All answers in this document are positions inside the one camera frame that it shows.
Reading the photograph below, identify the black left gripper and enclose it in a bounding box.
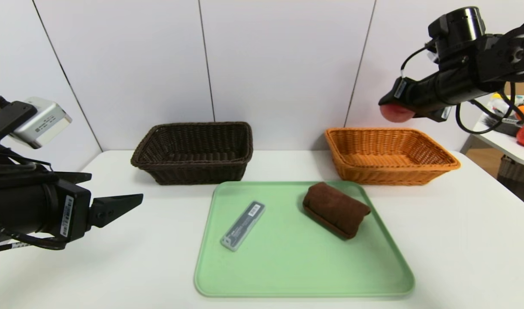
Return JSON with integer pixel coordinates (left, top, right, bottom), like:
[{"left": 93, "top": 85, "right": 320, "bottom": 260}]
[{"left": 0, "top": 171, "right": 143, "bottom": 241}]

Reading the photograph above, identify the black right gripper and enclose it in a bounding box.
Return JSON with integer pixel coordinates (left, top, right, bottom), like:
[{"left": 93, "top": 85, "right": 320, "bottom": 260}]
[{"left": 378, "top": 71, "right": 443, "bottom": 119}]

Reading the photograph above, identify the red peach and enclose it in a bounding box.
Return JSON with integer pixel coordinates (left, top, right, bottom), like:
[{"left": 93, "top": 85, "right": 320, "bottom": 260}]
[{"left": 380, "top": 104, "right": 416, "bottom": 124}]

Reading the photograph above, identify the brown towel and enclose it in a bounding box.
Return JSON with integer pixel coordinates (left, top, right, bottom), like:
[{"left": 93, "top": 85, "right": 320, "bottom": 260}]
[{"left": 302, "top": 182, "right": 371, "bottom": 239}]

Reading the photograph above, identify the grey pencil lead case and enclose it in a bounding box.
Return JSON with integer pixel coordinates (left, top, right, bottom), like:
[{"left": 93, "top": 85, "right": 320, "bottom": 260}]
[{"left": 221, "top": 201, "right": 266, "bottom": 251}]

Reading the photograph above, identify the orange wicker basket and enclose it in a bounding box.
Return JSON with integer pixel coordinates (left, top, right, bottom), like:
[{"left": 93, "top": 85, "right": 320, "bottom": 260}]
[{"left": 324, "top": 127, "right": 461, "bottom": 186}]

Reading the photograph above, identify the dark brown wicker basket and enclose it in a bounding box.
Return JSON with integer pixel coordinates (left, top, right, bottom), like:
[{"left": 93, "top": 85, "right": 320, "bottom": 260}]
[{"left": 131, "top": 122, "right": 254, "bottom": 186}]

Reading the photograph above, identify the dark grey brush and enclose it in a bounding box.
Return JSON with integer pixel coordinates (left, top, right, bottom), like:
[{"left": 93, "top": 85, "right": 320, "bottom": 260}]
[{"left": 484, "top": 113, "right": 522, "bottom": 137}]

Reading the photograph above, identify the white plastic bottle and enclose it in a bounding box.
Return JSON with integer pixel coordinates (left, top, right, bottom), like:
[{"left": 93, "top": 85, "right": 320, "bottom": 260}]
[{"left": 491, "top": 100, "right": 514, "bottom": 115}]

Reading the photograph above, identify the white side table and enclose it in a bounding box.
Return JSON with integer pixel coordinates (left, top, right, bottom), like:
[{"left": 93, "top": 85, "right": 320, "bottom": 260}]
[{"left": 472, "top": 97, "right": 524, "bottom": 169}]

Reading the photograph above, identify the wooden shelf cabinet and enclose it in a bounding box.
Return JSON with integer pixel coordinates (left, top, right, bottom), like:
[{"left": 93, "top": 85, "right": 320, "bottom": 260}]
[{"left": 504, "top": 6, "right": 524, "bottom": 97}]

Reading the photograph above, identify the grey woven stool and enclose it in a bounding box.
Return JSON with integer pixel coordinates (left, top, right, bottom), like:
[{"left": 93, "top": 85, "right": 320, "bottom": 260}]
[{"left": 497, "top": 156, "right": 524, "bottom": 186}]

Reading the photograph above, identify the light green plastic tray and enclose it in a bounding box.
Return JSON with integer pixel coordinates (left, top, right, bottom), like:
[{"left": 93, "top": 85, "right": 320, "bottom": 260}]
[{"left": 194, "top": 181, "right": 415, "bottom": 297}]

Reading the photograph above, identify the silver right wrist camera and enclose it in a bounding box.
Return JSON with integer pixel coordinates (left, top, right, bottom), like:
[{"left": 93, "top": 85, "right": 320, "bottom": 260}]
[{"left": 429, "top": 106, "right": 454, "bottom": 123}]

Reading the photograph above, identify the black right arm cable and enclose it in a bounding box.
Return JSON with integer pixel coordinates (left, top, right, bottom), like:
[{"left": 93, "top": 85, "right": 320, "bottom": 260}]
[{"left": 400, "top": 41, "right": 524, "bottom": 135}]

